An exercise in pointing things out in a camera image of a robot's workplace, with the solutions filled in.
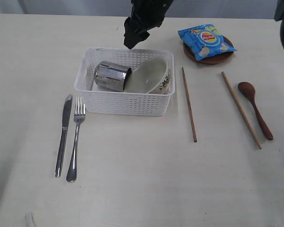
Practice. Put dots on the reddish brown wooden spoon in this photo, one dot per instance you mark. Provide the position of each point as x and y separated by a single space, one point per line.
248 91

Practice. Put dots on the brown wooden plate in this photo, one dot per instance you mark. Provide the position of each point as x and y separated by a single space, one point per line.
212 60

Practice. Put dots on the light wooden chopstick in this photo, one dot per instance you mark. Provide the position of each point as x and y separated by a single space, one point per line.
232 92

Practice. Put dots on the white perforated plastic basket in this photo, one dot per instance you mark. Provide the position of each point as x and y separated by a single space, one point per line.
104 101

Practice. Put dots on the blue Lays chips bag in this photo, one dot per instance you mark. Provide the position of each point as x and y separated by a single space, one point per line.
205 41

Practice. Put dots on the dark wooden chopstick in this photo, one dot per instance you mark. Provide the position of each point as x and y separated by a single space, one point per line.
189 106

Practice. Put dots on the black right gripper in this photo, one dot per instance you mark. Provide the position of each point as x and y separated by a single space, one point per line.
145 15

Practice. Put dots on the silver table knife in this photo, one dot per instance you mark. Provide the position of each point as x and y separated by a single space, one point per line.
66 112

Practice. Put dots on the silver metal fork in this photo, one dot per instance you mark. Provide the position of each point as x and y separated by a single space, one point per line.
79 118

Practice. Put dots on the white floral ceramic bowl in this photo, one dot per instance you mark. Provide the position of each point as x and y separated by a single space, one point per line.
150 77

